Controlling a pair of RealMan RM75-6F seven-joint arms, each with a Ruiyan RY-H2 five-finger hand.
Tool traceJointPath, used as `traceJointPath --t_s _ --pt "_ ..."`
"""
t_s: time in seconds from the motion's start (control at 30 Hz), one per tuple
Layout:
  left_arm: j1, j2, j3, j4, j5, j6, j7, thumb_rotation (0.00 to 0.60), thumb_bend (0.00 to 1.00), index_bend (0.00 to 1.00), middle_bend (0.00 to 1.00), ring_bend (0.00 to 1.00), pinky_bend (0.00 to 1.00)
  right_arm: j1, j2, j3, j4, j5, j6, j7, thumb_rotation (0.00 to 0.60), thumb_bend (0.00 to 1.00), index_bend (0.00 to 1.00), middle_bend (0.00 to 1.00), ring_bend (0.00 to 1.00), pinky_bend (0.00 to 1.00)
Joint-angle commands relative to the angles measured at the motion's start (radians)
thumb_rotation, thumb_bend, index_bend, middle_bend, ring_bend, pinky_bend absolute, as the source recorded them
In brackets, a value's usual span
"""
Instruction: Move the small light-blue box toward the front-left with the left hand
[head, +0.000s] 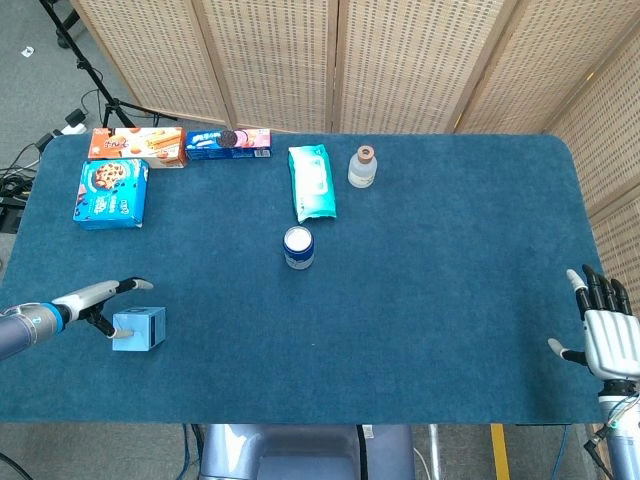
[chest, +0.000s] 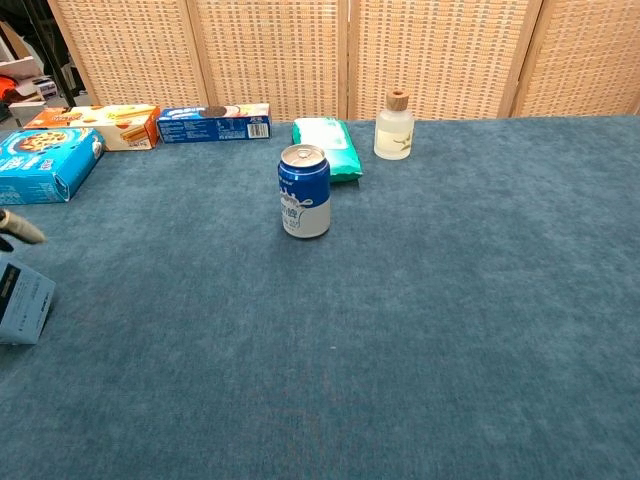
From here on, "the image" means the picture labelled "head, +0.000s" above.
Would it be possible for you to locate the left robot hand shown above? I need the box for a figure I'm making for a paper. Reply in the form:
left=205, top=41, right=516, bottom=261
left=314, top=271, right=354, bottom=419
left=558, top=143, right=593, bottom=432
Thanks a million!
left=51, top=276, right=155, bottom=341

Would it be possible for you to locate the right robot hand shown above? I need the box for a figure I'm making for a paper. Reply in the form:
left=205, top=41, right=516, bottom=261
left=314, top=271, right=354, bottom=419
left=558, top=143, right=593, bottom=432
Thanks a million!
left=547, top=264, right=640, bottom=384

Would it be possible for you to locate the light blue speaker box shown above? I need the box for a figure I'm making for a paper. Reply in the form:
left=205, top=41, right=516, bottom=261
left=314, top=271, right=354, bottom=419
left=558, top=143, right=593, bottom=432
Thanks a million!
left=111, top=306, right=167, bottom=353

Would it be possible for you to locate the blue chocolate chip cookie box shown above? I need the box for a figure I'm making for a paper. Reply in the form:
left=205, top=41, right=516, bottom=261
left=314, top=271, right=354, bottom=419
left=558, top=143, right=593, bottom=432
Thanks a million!
left=72, top=158, right=150, bottom=231

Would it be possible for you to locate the orange wafer roll box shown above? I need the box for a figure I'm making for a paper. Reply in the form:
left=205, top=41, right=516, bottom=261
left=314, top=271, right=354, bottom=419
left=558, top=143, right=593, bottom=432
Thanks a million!
left=88, top=126, right=189, bottom=170

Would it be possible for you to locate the blue sandwich cookie box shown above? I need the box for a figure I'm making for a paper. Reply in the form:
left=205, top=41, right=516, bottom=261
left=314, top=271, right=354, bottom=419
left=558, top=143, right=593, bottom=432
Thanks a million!
left=184, top=128, right=273, bottom=161

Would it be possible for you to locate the white power strip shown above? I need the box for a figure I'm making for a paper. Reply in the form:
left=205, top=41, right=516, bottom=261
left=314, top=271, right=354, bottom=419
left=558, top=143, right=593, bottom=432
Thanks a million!
left=52, top=109, right=89, bottom=137

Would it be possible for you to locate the metal table leg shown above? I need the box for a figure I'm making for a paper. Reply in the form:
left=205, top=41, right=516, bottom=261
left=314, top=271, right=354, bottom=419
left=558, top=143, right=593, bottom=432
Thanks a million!
left=428, top=424, right=445, bottom=480

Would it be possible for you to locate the blue table cloth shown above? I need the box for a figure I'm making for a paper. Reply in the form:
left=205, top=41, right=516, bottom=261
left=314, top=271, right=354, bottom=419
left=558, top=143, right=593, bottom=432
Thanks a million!
left=0, top=132, right=606, bottom=426

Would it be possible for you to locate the blue and white drink can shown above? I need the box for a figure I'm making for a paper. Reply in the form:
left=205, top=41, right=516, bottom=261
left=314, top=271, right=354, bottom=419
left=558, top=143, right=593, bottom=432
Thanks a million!
left=283, top=225, right=316, bottom=271

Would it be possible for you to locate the black tripod stand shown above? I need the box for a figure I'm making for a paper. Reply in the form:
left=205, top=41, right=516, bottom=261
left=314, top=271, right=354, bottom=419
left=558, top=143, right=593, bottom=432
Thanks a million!
left=39, top=0, right=176, bottom=129

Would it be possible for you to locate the green wet wipes pack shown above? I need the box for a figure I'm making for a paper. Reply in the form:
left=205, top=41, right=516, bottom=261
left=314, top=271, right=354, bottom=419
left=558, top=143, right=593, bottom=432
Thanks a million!
left=287, top=143, right=338, bottom=224

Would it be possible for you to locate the grey blue robot torso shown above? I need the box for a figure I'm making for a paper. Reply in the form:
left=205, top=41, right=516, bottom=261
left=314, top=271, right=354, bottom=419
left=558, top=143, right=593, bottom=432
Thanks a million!
left=199, top=423, right=416, bottom=480

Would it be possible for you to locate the frosted glass bottle wooden cap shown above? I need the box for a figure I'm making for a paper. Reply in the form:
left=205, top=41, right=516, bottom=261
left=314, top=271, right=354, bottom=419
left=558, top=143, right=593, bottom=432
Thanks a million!
left=347, top=144, right=378, bottom=189

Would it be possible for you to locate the woven wooden folding screen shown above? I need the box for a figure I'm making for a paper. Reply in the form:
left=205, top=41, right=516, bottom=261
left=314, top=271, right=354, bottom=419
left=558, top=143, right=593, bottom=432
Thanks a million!
left=69, top=0, right=640, bottom=321

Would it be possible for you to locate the black cable bundle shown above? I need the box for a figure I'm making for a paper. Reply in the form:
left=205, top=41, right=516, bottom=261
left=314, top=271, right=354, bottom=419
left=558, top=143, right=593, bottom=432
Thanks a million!
left=0, top=132, right=56, bottom=234

